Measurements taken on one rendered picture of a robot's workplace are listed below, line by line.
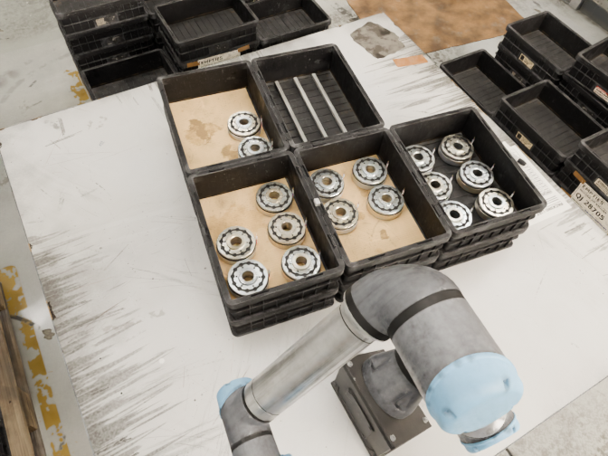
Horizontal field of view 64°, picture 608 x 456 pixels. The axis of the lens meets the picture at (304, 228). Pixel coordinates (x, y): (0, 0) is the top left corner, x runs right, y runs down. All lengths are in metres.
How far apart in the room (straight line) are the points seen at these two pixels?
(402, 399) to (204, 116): 1.03
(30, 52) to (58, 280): 2.13
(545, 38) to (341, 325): 2.55
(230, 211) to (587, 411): 1.66
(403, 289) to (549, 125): 1.99
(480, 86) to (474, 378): 2.30
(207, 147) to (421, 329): 1.04
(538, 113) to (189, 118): 1.67
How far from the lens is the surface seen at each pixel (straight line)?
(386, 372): 1.11
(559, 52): 3.03
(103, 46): 2.70
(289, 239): 1.29
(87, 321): 1.44
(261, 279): 1.23
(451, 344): 0.62
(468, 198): 1.51
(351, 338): 0.73
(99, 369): 1.38
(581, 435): 2.32
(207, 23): 2.57
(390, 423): 1.13
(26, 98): 3.15
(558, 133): 2.56
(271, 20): 2.78
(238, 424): 0.89
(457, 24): 3.67
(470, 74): 2.85
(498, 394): 0.63
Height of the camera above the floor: 1.96
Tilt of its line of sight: 58 degrees down
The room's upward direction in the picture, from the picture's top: 6 degrees clockwise
